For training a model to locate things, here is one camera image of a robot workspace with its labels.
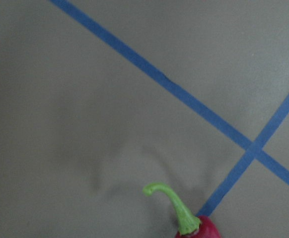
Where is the red chili pepper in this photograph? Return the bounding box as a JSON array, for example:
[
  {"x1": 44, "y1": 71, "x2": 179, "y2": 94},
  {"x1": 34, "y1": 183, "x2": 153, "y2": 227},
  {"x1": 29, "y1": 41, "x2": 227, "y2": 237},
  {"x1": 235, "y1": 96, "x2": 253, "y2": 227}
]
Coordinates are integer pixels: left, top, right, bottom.
[{"x1": 143, "y1": 182, "x2": 221, "y2": 238}]

